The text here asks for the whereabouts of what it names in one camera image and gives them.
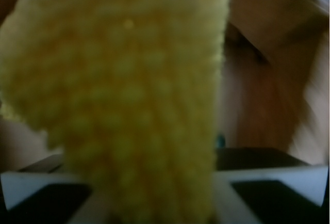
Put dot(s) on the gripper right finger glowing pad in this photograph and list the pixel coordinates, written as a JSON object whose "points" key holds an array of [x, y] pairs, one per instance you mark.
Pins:
{"points": [[264, 185]]}

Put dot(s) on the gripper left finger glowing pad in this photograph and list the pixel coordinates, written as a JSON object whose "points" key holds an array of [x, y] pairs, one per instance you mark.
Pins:
{"points": [[45, 192]]}

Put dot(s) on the yellow microfiber cloth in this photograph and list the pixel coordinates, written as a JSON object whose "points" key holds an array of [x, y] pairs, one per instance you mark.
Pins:
{"points": [[128, 89]]}

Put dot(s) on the crumpled brown paper bag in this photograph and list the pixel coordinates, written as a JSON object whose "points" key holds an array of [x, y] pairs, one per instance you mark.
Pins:
{"points": [[273, 90]]}

